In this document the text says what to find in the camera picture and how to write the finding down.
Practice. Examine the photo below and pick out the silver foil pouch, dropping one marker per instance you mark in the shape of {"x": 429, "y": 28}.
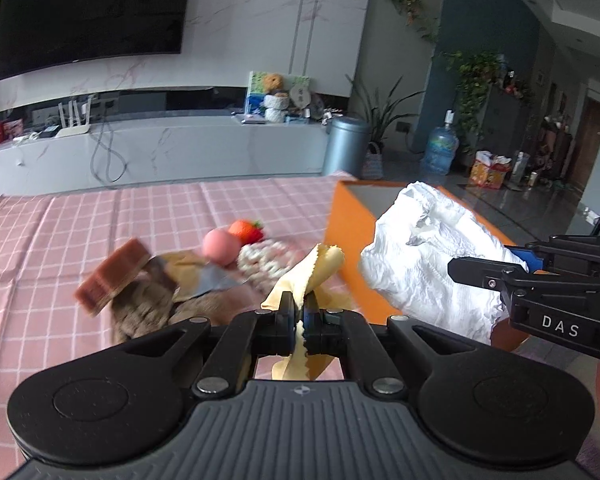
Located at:
{"x": 194, "y": 276}

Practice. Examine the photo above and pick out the large green vine plant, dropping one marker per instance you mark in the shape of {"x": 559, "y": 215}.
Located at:
{"x": 475, "y": 73}

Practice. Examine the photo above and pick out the red strawberry toy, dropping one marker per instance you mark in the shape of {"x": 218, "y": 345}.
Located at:
{"x": 247, "y": 231}

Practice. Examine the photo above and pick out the white wifi router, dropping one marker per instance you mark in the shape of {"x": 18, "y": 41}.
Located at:
{"x": 75, "y": 118}

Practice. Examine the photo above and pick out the orange white storage box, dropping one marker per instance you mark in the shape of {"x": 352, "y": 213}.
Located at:
{"x": 356, "y": 207}

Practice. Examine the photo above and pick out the yellow zigzag cloth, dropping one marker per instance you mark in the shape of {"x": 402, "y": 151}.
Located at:
{"x": 307, "y": 276}

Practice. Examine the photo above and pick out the white cloth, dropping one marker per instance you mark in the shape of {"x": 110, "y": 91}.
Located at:
{"x": 407, "y": 262}

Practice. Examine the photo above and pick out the green picture book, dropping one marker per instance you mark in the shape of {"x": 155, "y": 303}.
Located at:
{"x": 262, "y": 83}

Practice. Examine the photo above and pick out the blue water bottle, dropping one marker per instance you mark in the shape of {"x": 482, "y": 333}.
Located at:
{"x": 441, "y": 147}

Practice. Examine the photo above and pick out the floor potted plant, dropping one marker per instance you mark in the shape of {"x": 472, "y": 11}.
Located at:
{"x": 380, "y": 112}

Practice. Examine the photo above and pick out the pink checkered tablecloth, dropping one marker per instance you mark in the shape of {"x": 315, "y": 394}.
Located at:
{"x": 49, "y": 244}

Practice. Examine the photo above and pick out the white marble tv cabinet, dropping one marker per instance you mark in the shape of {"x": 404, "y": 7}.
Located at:
{"x": 169, "y": 149}

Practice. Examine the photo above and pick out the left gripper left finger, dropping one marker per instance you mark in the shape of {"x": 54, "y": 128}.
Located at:
{"x": 235, "y": 349}

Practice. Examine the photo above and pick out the hanging vine plant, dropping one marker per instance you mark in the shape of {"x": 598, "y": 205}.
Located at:
{"x": 417, "y": 15}

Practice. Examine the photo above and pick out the orange gift bag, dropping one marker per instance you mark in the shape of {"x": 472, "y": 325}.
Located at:
{"x": 489, "y": 171}

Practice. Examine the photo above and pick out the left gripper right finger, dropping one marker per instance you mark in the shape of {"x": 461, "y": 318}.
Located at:
{"x": 360, "y": 347}

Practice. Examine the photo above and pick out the brown sponge block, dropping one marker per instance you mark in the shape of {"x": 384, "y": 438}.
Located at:
{"x": 116, "y": 272}

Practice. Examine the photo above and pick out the dark grey cabinet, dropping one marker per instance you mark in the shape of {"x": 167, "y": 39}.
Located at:
{"x": 504, "y": 122}

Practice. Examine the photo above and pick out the pink ball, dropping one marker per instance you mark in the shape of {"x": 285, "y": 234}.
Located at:
{"x": 220, "y": 247}

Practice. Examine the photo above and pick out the pink white knitted item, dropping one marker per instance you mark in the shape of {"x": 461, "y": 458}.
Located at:
{"x": 263, "y": 263}

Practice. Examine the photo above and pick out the black wall television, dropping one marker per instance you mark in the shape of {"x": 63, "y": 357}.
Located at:
{"x": 37, "y": 34}

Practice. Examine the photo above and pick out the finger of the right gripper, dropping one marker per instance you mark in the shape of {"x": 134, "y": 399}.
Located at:
{"x": 534, "y": 263}

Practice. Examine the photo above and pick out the red gift box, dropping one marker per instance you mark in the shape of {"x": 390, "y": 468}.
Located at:
{"x": 10, "y": 129}

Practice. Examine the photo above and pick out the grey metal trash bin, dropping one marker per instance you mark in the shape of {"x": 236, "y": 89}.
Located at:
{"x": 348, "y": 139}

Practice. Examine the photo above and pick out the brown plush toy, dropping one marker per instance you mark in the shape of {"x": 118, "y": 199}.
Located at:
{"x": 146, "y": 305}

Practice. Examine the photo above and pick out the white ceramic jars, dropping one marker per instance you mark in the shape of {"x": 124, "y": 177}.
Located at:
{"x": 276, "y": 107}

